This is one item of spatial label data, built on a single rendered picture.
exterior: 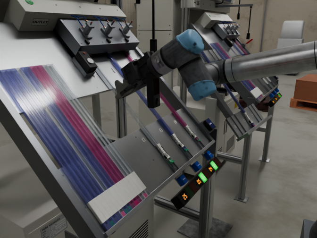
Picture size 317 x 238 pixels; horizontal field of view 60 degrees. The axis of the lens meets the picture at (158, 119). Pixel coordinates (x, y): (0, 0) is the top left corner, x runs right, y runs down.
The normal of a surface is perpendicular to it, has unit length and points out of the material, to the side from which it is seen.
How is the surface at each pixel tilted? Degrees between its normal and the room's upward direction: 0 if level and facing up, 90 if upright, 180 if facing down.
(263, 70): 110
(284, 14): 90
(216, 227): 0
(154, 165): 43
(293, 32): 72
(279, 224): 0
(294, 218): 0
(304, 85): 90
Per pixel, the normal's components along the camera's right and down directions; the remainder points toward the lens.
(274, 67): -0.42, 0.58
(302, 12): -0.44, 0.28
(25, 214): 0.00, -0.95
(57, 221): 0.85, 0.17
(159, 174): 0.58, -0.58
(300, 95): -0.67, 0.23
